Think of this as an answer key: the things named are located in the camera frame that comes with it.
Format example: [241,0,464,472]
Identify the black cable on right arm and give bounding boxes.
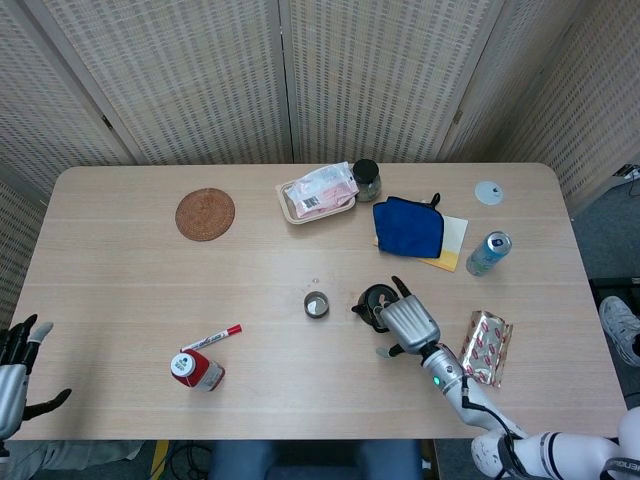
[459,374,531,480]

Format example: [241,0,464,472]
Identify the beige food tray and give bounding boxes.
[274,180,359,226]

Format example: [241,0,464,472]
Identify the white round disc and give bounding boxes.
[474,180,505,206]

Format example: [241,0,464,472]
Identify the gold snack packet red print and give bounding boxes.
[457,309,515,389]

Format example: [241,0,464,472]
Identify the pink white plastic bag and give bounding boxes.
[288,161,360,220]

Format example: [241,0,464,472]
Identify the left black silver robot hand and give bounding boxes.
[0,313,73,441]

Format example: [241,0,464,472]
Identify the blue cloth with black loop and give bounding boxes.
[371,192,445,260]

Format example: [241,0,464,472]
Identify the yellow strip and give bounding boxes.
[149,439,170,480]

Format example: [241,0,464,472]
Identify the yellow white paper sheet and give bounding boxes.
[372,215,470,274]

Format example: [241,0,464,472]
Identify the white sneaker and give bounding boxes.
[598,295,640,369]

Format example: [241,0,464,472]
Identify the round woven rattan coaster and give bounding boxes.
[174,187,237,243]

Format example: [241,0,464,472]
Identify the black floor cables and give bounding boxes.
[167,439,214,480]

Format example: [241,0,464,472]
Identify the red juice bottle white cap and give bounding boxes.
[169,348,226,393]

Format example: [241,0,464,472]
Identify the red and white marker pen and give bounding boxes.
[179,323,244,353]

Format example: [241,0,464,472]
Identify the black teapot with handle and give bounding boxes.
[350,283,401,334]

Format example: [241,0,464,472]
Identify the glass jar black lid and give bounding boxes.
[351,158,383,203]

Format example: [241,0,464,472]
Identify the blue chair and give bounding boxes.
[207,439,424,480]

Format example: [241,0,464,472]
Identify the light blue drink can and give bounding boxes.
[465,230,513,277]

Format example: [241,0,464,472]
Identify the woven folding screen white frame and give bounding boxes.
[0,0,640,321]

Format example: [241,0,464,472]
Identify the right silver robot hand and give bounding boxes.
[375,275,442,360]

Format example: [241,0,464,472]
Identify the grey fabric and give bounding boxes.
[0,439,146,480]

